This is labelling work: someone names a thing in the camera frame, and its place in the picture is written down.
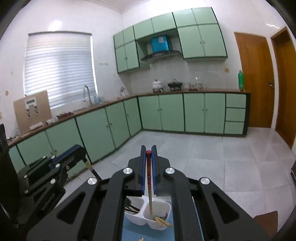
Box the black chopstick silver band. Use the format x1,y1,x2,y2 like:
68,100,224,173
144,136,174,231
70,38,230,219
85,162,102,181

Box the plain wooden chopstick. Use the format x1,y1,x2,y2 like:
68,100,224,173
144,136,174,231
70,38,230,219
154,216,171,227

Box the green lower kitchen cabinets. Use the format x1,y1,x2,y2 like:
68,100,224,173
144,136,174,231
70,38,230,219
9,91,251,171

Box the blue table cloth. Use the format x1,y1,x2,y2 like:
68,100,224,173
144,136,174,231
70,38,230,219
121,199,175,240

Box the white double utensil holder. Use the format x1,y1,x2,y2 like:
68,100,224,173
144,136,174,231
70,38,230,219
125,196,172,231

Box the brown wooden stool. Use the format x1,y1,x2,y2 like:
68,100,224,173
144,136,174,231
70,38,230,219
253,211,278,237

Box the cardboard box with picture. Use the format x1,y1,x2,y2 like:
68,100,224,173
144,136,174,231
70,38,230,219
13,90,52,135

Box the chrome sink faucet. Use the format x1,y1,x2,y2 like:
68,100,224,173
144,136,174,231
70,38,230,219
83,85,93,106

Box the steel kettle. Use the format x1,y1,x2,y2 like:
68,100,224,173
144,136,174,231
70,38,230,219
119,87,125,98

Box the white window blind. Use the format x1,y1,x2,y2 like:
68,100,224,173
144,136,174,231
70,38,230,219
23,31,98,108

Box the black wok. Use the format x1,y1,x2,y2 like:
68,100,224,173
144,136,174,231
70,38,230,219
167,79,183,91

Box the white cooking pot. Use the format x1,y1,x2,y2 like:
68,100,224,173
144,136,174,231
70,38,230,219
152,79,164,93

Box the green bottle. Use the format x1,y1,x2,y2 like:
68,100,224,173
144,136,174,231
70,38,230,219
238,70,244,91

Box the wooden door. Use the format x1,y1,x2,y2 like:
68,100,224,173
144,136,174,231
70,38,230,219
271,27,295,148
235,33,274,128

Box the black range hood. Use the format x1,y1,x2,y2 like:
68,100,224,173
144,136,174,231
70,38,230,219
138,35,183,63

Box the green upper wall cabinets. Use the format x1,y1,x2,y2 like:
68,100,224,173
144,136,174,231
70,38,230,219
113,7,228,73

